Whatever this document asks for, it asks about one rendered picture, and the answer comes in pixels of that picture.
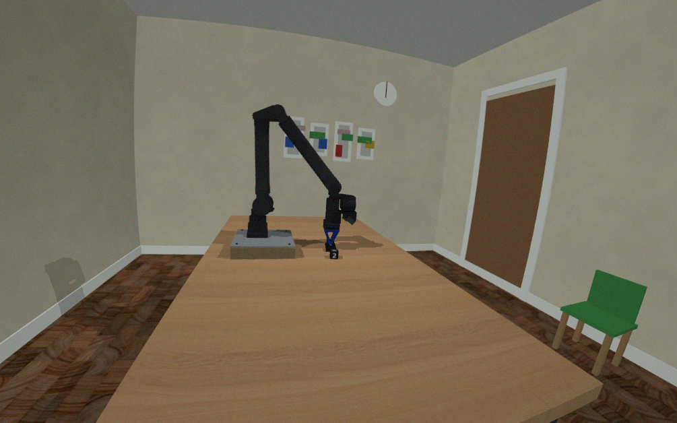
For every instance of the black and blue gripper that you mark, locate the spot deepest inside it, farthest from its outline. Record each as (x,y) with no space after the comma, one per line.
(329,227)

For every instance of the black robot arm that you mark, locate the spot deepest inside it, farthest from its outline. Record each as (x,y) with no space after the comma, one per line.
(257,226)

